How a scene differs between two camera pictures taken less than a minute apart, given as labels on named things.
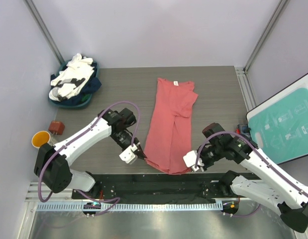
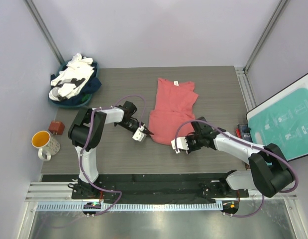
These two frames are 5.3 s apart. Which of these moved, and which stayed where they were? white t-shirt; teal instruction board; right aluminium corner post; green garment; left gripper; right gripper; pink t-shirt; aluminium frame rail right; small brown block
Moved: left gripper; right gripper; pink t-shirt
Stayed: green garment; white t-shirt; teal instruction board; small brown block; aluminium frame rail right; right aluminium corner post
